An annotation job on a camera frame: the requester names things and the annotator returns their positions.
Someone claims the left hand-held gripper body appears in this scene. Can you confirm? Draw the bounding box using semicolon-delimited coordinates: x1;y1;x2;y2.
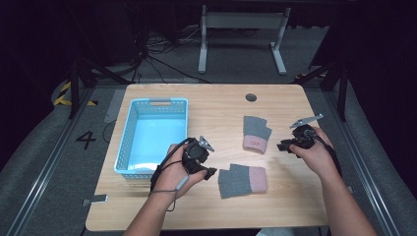
181;135;216;175

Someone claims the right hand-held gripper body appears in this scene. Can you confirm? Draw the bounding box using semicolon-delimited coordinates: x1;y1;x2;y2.
288;113;325;150

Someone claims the grey pink sock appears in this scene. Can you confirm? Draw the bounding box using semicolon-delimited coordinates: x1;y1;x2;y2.
242;115;273;155
217;163;268;200

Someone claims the light blue plastic basket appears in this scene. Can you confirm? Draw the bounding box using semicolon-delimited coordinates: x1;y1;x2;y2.
113;96;190;181

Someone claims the person's right hand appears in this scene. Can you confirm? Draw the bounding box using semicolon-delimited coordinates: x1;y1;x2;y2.
288;126;334;181

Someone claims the person's left hand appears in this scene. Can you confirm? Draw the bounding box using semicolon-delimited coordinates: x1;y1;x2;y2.
151;143;209;200

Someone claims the black metal stand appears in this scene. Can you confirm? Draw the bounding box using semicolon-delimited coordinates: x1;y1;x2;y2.
67;58;133;120
294;58;349;123

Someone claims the person's white clothing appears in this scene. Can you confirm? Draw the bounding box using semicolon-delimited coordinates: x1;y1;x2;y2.
255;227;297;236

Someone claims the small grey table clamp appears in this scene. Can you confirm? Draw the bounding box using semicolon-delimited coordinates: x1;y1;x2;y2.
82;194;109;207

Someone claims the yellow and black striped tape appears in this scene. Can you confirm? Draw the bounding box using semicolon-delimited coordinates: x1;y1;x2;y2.
53;81;99;107

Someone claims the grey wrist strap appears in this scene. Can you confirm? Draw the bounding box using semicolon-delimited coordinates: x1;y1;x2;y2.
149;174;191;212

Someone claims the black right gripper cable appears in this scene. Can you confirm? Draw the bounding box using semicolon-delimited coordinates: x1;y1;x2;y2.
304;130;344;180

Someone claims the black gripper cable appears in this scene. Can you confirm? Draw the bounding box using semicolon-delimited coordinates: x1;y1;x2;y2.
149;137;195;193
304;130;344;180

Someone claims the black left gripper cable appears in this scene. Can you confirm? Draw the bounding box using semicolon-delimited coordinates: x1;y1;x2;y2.
149;137;195;193

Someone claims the grey metal floor rail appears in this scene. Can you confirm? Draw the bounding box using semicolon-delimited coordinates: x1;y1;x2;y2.
323;90;401;236
5;88;96;236

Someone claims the thin black floor cable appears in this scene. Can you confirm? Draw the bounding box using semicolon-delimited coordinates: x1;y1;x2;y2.
101;119;118;145

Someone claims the bundle of black floor cables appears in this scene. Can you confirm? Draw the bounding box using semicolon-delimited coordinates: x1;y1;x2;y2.
129;24;211;85

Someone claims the white metal desk frame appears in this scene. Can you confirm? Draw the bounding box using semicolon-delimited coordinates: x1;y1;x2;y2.
197;4;292;76

